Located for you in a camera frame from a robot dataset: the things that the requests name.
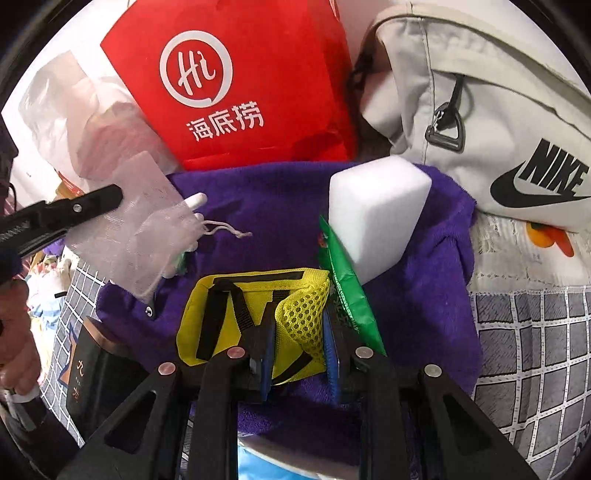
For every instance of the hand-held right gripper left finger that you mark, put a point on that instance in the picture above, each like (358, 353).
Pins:
(265, 364)

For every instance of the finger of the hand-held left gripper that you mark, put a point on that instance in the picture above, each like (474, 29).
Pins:
(149, 310)
(78, 207)

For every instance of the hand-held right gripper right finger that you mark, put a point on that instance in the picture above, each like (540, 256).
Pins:
(330, 364)

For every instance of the yellow mesh pouch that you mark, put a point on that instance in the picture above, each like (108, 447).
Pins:
(231, 314)

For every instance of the dark green packet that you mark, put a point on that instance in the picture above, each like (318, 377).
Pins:
(351, 286)

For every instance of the white sponge block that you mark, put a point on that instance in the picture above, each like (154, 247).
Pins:
(378, 212)

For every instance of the person's left hand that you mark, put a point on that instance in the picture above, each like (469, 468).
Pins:
(16, 337)

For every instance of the light green wet wipes pack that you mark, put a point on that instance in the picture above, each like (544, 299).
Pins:
(180, 263)

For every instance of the pile of clothes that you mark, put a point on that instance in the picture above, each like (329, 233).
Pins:
(48, 281)

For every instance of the dark tea box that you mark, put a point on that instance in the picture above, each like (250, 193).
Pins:
(101, 378)

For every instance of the white plastic shopping bag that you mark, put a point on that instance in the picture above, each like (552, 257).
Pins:
(69, 115)

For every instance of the blue tissue pack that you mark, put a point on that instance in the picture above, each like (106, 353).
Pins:
(258, 466)

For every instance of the white plastic tube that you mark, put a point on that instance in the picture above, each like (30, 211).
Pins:
(196, 201)

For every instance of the purple towel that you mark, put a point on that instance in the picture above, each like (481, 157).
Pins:
(277, 221)

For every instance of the checkered tablecloth with stars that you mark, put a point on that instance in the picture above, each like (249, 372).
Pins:
(531, 346)

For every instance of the red paper bag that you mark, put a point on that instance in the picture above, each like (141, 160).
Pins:
(277, 69)

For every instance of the grey waist bag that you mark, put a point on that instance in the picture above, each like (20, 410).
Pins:
(498, 92)

